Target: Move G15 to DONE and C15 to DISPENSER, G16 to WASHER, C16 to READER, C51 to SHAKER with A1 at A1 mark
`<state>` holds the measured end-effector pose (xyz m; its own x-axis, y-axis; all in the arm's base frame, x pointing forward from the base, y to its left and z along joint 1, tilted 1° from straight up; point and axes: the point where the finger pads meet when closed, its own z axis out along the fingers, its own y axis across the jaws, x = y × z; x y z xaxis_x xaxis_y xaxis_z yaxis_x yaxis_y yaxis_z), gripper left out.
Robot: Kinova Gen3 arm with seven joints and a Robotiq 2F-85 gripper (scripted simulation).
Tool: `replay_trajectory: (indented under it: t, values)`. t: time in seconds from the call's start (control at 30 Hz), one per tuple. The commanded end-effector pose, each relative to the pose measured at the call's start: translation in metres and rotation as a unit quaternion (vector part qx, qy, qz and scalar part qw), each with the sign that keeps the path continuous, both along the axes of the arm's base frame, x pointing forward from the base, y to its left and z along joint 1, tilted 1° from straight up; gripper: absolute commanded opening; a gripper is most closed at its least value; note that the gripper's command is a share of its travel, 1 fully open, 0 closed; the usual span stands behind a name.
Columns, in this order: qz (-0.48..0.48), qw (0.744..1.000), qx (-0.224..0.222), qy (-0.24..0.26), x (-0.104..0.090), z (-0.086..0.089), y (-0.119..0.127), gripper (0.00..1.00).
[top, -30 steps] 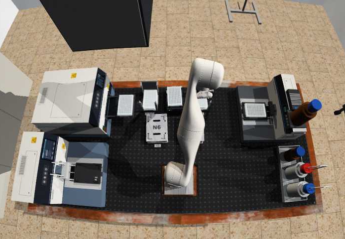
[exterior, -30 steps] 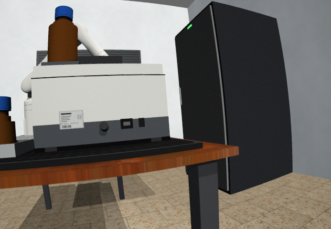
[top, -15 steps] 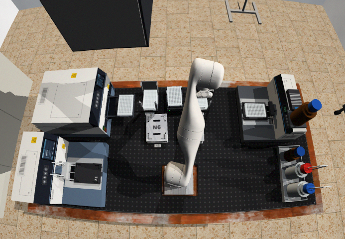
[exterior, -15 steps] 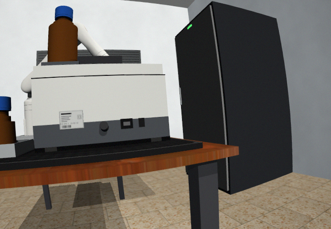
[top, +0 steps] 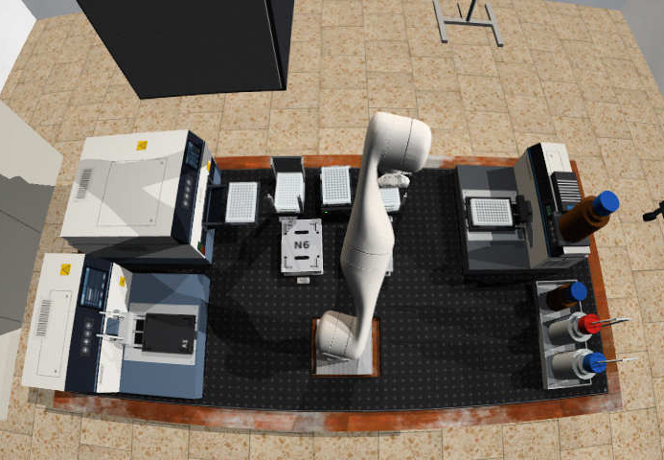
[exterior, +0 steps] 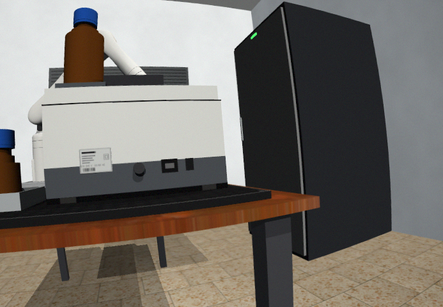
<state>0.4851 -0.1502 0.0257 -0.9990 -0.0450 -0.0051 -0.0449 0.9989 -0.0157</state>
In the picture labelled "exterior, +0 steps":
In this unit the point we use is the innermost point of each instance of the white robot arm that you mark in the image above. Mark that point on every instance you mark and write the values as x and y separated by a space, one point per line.
122 61

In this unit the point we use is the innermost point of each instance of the white and grey benchtop instrument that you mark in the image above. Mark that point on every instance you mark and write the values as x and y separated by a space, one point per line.
90 148

